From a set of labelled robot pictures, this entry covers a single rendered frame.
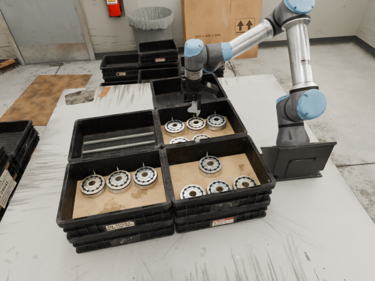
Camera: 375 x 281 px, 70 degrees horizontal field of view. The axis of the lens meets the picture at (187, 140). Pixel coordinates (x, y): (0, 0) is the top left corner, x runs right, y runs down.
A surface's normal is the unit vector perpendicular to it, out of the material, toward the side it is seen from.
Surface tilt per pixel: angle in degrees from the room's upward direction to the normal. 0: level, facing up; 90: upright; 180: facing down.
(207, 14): 80
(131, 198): 0
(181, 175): 0
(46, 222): 0
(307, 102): 55
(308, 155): 90
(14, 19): 90
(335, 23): 90
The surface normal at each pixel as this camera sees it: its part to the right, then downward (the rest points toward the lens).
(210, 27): 0.10, 0.48
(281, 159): 0.11, 0.66
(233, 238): -0.03, -0.74
